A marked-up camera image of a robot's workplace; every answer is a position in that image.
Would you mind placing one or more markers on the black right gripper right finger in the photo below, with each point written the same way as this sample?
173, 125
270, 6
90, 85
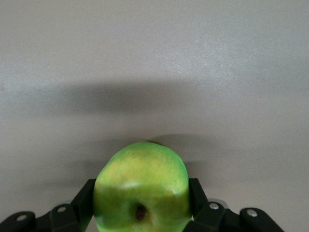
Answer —
212, 217

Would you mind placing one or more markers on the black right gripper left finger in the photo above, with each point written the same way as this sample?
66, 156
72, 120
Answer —
72, 217

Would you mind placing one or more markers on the green apple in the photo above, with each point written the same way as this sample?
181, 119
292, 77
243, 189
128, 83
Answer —
140, 183

